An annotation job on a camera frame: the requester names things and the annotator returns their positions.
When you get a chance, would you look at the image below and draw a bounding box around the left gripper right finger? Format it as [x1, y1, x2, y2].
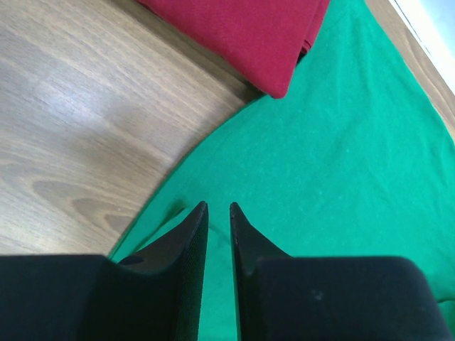
[230, 203, 453, 340]

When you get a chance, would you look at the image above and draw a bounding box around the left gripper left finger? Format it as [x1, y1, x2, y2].
[1, 202, 208, 340]

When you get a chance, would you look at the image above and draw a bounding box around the folded red t-shirt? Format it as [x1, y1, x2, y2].
[141, 0, 329, 99]

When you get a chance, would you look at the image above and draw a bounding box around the green t-shirt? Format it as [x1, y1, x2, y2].
[110, 1, 454, 340]

